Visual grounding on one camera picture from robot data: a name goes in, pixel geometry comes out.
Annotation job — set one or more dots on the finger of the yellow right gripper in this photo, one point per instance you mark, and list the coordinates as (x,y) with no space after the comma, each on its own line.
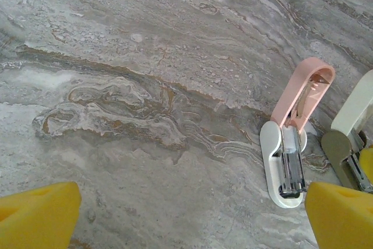
(367,161)

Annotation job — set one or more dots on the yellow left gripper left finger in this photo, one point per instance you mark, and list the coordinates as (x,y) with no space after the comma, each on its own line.
(35,217)

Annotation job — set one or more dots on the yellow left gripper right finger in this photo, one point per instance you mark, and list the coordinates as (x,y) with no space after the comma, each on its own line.
(344,220)

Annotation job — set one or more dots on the cream and olive stapler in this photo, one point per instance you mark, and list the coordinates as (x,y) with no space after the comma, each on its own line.
(349,115)

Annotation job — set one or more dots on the pink and white stapler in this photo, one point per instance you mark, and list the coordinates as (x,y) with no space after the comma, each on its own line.
(294,94)

